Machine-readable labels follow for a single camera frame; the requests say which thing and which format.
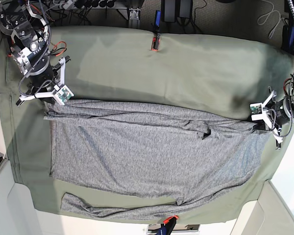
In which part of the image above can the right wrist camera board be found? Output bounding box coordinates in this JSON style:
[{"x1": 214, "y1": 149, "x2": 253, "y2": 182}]
[{"x1": 53, "y1": 85, "x2": 74, "y2": 105}]

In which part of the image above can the orange black bottom clamp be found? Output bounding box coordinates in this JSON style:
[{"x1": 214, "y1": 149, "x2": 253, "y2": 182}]
[{"x1": 156, "y1": 215, "x2": 179, "y2": 235}]

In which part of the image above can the white power strip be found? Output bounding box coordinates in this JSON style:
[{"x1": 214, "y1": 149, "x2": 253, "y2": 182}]
[{"x1": 50, "y1": 0, "x2": 75, "y2": 10}]

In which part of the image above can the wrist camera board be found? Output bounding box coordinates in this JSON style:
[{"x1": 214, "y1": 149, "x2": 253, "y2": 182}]
[
  {"x1": 250, "y1": 103, "x2": 267, "y2": 121},
  {"x1": 53, "y1": 85, "x2": 74, "y2": 105}
]

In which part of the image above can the grey heather T-shirt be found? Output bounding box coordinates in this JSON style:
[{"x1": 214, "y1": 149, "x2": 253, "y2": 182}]
[{"x1": 45, "y1": 100, "x2": 270, "y2": 220}]

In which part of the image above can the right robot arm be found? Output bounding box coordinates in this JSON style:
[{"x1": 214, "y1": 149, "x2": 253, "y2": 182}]
[{"x1": 0, "y1": 0, "x2": 74, "y2": 106}]

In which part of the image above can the black power adapter brick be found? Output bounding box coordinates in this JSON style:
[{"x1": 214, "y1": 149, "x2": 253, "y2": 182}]
[{"x1": 161, "y1": 0, "x2": 176, "y2": 23}]

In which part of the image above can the grey looped cable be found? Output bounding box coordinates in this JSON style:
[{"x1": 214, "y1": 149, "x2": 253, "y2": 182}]
[{"x1": 257, "y1": 0, "x2": 289, "y2": 39}]

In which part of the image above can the orange black top clamp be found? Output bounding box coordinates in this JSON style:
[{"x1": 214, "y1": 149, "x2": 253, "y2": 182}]
[{"x1": 151, "y1": 33, "x2": 161, "y2": 51}]

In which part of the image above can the olive green table cloth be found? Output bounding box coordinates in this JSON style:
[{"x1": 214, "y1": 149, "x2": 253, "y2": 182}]
[{"x1": 0, "y1": 26, "x2": 294, "y2": 214}]

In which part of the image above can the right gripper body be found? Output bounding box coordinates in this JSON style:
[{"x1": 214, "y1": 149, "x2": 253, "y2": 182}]
[{"x1": 16, "y1": 56, "x2": 71, "y2": 106}]

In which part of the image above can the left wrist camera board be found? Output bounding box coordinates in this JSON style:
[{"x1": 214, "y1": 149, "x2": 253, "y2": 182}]
[{"x1": 250, "y1": 103, "x2": 267, "y2": 121}]

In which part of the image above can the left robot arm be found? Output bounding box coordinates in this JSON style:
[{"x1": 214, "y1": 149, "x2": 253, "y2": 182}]
[{"x1": 250, "y1": 0, "x2": 294, "y2": 150}]

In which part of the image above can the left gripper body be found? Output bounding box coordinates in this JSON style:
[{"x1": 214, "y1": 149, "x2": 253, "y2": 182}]
[{"x1": 259, "y1": 90, "x2": 283, "y2": 150}]

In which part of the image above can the orange black clamp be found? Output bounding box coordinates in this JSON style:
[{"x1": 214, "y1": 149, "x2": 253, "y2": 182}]
[
  {"x1": 151, "y1": 33, "x2": 161, "y2": 51},
  {"x1": 156, "y1": 215, "x2": 179, "y2": 235}
]

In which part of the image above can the blue clamp handle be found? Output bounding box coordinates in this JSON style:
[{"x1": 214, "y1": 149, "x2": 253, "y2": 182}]
[{"x1": 154, "y1": 10, "x2": 161, "y2": 27}]

